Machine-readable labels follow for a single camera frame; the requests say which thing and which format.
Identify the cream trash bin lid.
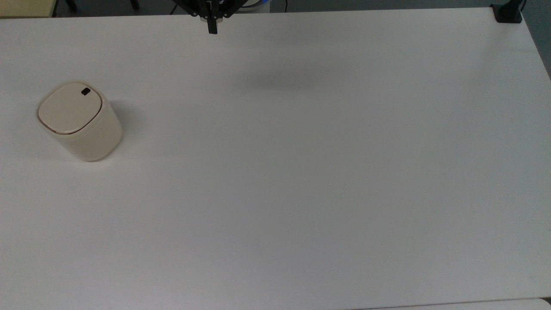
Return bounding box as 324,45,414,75
37,82,103,135

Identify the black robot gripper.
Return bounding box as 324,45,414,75
172,0,246,35

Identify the light wooden furniture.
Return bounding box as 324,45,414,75
0,0,58,18

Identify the cream round trash bin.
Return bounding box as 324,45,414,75
37,82,124,163

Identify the black table clamp mount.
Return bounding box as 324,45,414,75
492,0,524,24

